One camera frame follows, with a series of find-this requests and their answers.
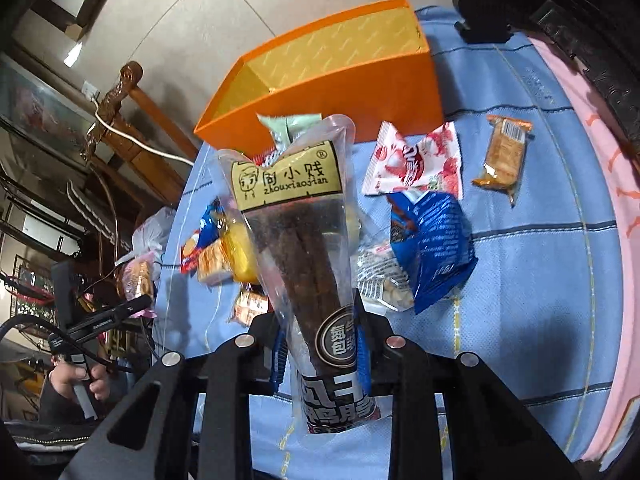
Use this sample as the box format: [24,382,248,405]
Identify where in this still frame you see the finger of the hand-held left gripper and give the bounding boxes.
[65,294,153,343]

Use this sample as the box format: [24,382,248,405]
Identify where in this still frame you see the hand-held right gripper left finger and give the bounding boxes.
[60,310,301,480]

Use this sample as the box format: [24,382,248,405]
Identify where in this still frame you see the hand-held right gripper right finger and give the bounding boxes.
[350,300,583,480]

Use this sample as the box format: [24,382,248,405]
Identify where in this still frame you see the clear peanut packet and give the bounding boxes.
[350,242,418,311]

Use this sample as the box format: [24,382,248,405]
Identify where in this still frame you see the gold striped packet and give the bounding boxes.
[217,114,383,436]

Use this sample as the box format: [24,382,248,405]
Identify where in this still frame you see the orange box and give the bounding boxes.
[194,0,445,153]

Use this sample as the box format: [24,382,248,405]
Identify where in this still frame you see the person's left forearm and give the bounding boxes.
[37,377,96,423]

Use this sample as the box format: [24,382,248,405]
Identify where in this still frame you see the person's left hand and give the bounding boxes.
[47,360,112,403]

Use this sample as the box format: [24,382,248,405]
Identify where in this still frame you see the pink biscuit bag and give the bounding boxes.
[117,252,156,301]

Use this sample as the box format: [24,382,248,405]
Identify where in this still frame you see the small orange snack packet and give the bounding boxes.
[227,287,271,326]

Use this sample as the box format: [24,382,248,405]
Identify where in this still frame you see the white plastic bag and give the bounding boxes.
[131,206,177,281]

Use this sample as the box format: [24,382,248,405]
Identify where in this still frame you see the small clear cracker packet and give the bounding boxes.
[196,240,236,286]

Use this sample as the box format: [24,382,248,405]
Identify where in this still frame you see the blue and red snack packet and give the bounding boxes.
[179,199,231,275]

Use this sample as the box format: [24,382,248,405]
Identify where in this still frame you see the yellow snack packet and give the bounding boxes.
[220,220,261,283]

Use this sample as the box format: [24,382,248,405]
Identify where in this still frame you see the wooden chair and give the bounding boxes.
[80,60,201,211]

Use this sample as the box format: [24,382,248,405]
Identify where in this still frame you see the blue checked bed sheet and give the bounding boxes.
[150,5,621,480]

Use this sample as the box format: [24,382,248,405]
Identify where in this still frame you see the red and white snack packet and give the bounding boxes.
[361,121,465,201]

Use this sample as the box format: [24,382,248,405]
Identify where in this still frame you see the pale green snack packet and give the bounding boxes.
[256,112,323,153]

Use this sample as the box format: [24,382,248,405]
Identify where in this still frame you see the orange cracker packet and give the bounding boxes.
[471,115,535,206]

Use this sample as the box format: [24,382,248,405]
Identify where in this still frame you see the pink blanket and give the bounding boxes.
[520,30,640,461]

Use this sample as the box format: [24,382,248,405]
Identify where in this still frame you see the dark carved headboard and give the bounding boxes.
[452,0,640,156]

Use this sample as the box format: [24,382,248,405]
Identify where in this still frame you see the black cable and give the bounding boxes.
[0,310,136,376]

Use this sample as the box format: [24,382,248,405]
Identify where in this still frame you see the white cable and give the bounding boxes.
[92,95,196,167]

